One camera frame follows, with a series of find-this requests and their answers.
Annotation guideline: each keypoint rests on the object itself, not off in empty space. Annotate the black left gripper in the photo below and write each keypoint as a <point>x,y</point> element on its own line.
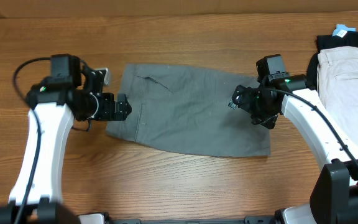
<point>107,112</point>

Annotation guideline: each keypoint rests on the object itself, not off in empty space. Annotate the grey shorts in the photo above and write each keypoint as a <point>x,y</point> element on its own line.
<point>185,110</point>

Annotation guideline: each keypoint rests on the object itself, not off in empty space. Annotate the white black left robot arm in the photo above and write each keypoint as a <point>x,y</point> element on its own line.
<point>72,92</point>

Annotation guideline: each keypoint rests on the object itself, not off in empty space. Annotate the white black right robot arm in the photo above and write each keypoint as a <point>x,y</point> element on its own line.
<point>334,199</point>

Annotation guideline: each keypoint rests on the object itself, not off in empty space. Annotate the beige folded shorts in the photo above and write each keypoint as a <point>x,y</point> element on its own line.
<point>338,87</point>

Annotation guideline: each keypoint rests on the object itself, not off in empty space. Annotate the light blue clothing tag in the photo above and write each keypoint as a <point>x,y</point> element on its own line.
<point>341,30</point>

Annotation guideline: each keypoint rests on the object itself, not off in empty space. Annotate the black folded garment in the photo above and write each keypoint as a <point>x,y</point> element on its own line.
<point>343,40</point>

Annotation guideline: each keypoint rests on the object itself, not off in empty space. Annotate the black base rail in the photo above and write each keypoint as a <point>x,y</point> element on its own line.
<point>191,221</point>

